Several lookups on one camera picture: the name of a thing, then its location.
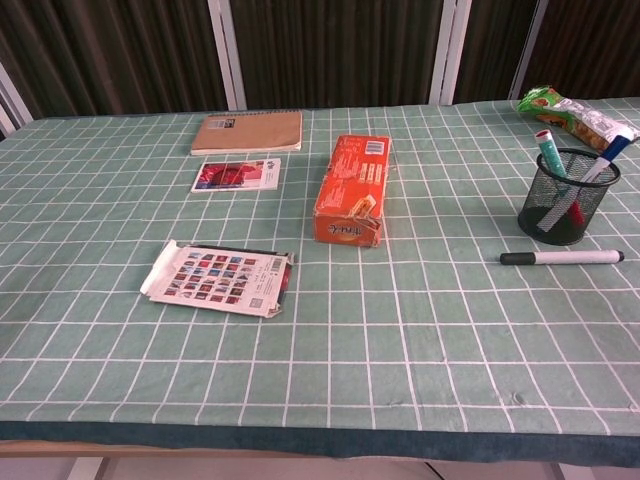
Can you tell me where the orange cardboard box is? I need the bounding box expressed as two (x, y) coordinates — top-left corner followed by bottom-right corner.
(313, 133), (392, 249)

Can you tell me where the white marker with black cap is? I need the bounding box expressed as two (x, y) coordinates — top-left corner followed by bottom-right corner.
(499, 248), (626, 267)

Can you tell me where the brown spiral notebook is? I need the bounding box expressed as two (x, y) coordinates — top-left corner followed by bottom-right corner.
(190, 110), (304, 157)

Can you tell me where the green white-grid tablecloth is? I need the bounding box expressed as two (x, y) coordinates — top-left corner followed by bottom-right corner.
(0, 96), (640, 459)

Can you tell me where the white window frame post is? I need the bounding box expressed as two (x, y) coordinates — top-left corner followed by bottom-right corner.
(428, 0), (474, 106)
(206, 0), (249, 112)
(507, 0), (549, 101)
(0, 59), (37, 141)

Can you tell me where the green and white snack bag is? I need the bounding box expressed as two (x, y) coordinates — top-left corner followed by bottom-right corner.
(516, 86), (640, 154)

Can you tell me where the black mesh pen holder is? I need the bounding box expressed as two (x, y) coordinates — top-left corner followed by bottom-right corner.
(517, 147), (622, 247)

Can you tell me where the green marker with red cap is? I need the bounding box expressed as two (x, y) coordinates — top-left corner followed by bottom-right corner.
(535, 129), (569, 179)

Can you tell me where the red picture postcard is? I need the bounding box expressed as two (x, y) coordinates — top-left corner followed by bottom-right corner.
(190, 157), (282, 194)

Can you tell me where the postcard pack with photo grid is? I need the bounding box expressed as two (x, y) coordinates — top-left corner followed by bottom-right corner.
(140, 239), (296, 319)

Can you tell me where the white marker with blue cap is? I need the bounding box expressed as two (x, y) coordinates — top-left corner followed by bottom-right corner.
(539, 134), (631, 232)

